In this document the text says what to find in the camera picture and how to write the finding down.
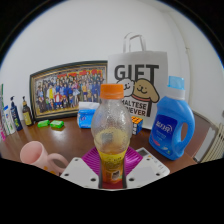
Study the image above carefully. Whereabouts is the blue detergent bottle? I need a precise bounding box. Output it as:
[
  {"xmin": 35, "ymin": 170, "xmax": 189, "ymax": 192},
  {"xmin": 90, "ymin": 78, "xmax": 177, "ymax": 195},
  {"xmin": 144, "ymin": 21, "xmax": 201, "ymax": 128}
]
[{"xmin": 148, "ymin": 75, "xmax": 196, "ymax": 161}]

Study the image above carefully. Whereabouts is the framed group picture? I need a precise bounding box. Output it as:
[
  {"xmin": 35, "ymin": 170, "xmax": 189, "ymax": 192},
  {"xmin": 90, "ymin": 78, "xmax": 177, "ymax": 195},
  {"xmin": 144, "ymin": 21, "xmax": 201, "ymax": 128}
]
[{"xmin": 29, "ymin": 60, "xmax": 109, "ymax": 122}]

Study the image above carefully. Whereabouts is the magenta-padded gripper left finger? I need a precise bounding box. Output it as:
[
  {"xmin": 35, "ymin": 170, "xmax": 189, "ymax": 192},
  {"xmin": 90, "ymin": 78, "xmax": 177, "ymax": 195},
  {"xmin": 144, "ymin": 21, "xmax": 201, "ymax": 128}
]
[{"xmin": 60, "ymin": 146, "xmax": 102, "ymax": 190}]

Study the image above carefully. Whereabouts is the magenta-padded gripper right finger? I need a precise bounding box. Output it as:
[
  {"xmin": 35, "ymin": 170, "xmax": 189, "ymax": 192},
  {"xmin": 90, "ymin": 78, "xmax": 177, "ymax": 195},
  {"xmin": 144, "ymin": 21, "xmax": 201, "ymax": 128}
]
[{"xmin": 123, "ymin": 146, "xmax": 165, "ymax": 190}]

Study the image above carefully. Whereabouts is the dark blue pump bottle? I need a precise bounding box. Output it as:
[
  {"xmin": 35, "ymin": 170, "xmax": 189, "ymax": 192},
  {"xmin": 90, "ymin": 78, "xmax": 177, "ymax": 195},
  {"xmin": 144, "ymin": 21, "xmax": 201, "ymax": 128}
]
[{"xmin": 9, "ymin": 95, "xmax": 24, "ymax": 132}]

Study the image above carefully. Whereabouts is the white and green shampoo bottle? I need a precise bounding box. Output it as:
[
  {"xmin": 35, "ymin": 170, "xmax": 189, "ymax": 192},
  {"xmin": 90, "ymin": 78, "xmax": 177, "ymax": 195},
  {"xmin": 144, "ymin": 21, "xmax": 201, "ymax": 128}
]
[{"xmin": 2, "ymin": 105, "xmax": 17, "ymax": 136}]

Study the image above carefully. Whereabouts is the dark brown side cabinet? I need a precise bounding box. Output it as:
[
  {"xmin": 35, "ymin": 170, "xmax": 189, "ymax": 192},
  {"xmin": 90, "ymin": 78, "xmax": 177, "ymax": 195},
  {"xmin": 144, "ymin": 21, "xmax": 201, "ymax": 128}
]
[{"xmin": 181, "ymin": 109, "xmax": 218, "ymax": 161}]

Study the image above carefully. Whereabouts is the flat round red coaster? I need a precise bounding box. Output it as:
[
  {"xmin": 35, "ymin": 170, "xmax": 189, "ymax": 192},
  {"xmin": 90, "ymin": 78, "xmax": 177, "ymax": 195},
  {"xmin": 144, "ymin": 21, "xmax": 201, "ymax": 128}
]
[{"xmin": 101, "ymin": 180, "xmax": 125, "ymax": 190}]

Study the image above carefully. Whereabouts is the white paper gift bag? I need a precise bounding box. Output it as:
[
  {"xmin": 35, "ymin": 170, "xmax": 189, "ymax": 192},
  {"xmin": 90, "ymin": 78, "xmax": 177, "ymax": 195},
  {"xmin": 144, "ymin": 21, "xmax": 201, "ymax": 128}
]
[{"xmin": 107, "ymin": 32, "xmax": 169, "ymax": 131}]

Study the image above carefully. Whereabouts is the amber pump bottle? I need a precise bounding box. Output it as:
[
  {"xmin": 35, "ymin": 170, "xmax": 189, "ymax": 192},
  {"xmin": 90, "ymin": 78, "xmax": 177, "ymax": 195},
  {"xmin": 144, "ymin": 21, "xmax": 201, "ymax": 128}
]
[{"xmin": 21, "ymin": 95, "xmax": 35, "ymax": 127}]

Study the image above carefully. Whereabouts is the orange juice bottle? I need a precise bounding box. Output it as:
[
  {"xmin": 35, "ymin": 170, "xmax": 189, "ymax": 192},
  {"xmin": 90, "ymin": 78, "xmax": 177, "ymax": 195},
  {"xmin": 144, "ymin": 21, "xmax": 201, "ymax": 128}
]
[{"xmin": 90, "ymin": 83, "xmax": 134, "ymax": 184}]

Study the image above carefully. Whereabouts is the pink mug with yellow spots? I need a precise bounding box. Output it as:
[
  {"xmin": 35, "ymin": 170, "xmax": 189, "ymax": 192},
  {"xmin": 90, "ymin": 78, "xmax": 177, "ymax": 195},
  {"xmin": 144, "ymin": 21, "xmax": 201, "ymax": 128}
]
[{"xmin": 19, "ymin": 140, "xmax": 70, "ymax": 177}]

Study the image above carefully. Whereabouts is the white radiator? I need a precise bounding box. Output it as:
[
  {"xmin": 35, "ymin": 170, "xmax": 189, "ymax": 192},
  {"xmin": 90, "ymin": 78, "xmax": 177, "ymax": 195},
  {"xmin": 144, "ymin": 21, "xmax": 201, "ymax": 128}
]
[{"xmin": 199, "ymin": 122, "xmax": 224, "ymax": 164}]

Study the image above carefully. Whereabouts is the blue tissue pack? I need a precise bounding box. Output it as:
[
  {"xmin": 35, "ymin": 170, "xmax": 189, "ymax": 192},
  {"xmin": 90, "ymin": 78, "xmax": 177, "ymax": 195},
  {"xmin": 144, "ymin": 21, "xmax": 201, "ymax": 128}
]
[{"xmin": 76, "ymin": 101, "xmax": 101, "ymax": 130}]

